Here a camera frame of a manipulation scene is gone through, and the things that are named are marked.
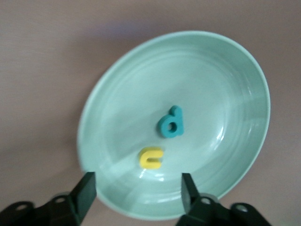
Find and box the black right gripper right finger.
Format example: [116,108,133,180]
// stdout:
[176,173,271,226]

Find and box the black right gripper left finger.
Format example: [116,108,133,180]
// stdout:
[0,171,97,226]

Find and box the yellow foam letter u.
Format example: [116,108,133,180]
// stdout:
[139,146,165,169]

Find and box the teal foam letter p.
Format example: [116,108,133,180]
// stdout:
[157,105,184,139]

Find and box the light green plate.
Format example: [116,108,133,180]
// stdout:
[77,30,271,219]

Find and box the brown table cover sheet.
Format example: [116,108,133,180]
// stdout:
[0,0,301,226]

